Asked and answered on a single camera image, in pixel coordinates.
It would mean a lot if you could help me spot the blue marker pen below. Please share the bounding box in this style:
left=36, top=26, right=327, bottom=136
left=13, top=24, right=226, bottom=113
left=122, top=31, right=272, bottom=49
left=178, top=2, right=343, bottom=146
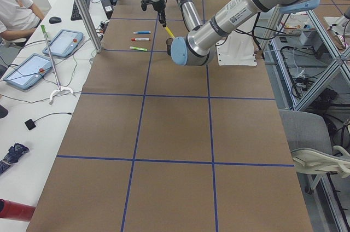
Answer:
left=133, top=31, right=151, bottom=35

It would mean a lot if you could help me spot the aluminium frame post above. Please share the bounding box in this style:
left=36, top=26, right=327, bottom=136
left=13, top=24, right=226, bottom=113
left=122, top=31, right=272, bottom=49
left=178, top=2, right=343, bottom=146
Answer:
left=74, top=0, right=102, bottom=53

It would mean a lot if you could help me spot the green highlighter pen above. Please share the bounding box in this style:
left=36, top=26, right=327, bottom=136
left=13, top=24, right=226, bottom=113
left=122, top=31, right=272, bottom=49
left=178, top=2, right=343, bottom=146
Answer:
left=129, top=46, right=148, bottom=52

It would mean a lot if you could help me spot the yellow highlighter pen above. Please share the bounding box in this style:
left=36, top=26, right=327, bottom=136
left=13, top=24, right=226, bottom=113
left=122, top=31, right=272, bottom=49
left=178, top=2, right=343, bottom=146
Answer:
left=164, top=26, right=175, bottom=39

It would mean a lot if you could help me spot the grey office chair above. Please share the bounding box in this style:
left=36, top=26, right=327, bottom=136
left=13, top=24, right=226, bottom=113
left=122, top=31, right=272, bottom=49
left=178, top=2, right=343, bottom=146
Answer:
left=279, top=109, right=349, bottom=194

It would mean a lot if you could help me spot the black keyboard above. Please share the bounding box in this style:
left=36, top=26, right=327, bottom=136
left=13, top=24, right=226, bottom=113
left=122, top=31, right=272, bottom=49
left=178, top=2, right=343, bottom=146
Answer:
left=70, top=0, right=92, bottom=21

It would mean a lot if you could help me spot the seated person white shirt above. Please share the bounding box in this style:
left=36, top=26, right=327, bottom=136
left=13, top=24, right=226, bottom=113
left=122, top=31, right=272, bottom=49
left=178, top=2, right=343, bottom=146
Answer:
left=1, top=0, right=44, bottom=41

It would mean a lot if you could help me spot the red capped white marker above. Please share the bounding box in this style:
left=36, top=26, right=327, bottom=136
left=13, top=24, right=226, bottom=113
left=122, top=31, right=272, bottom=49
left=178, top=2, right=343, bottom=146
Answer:
left=131, top=38, right=150, bottom=42

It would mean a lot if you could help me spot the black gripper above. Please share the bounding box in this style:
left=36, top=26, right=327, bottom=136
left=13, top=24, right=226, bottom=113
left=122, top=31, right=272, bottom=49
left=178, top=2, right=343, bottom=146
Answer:
left=152, top=0, right=167, bottom=27

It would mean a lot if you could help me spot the far teach pendant tablet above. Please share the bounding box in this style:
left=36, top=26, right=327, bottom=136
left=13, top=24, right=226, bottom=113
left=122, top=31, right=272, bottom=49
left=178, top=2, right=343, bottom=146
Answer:
left=49, top=29, right=84, bottom=57

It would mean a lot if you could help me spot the black computer mouse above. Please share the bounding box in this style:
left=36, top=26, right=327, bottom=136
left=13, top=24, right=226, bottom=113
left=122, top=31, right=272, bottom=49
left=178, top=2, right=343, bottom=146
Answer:
left=49, top=16, right=62, bottom=24

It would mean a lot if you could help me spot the red cylinder bottle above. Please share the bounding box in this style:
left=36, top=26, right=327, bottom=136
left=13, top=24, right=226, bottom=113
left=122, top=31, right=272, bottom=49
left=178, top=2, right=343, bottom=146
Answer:
left=1, top=199, right=36, bottom=222

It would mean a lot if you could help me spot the teach pendant tablet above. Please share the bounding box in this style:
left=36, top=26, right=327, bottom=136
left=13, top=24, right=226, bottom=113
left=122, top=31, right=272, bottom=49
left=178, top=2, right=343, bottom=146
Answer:
left=49, top=29, right=84, bottom=57
left=3, top=54, right=52, bottom=90

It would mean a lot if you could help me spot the near teach pendant tablet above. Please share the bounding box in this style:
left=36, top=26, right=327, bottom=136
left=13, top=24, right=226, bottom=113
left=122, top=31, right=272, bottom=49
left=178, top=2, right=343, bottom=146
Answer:
left=3, top=54, right=52, bottom=90

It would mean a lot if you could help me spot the black mesh pen cup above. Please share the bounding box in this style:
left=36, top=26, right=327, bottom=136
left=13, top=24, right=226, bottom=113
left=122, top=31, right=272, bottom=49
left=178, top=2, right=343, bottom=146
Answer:
left=166, top=38, right=173, bottom=56

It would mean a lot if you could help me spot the small black square device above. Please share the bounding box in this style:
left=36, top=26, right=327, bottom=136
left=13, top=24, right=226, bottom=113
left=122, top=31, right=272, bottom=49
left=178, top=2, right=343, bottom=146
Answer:
left=24, top=119, right=36, bottom=131

